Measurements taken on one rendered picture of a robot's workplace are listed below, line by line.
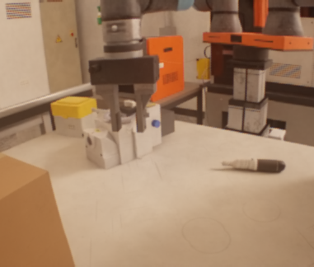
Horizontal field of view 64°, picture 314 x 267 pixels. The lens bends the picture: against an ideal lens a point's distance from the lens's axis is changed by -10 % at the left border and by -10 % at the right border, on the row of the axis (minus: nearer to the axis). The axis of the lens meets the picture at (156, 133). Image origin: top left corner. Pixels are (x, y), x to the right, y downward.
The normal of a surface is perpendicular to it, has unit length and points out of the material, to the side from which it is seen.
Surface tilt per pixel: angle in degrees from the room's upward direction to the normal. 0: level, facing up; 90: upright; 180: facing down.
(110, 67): 90
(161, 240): 0
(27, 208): 90
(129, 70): 90
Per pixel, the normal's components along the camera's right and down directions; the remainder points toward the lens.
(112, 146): 0.68, 0.24
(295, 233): -0.05, -0.93
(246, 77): -0.58, 0.33
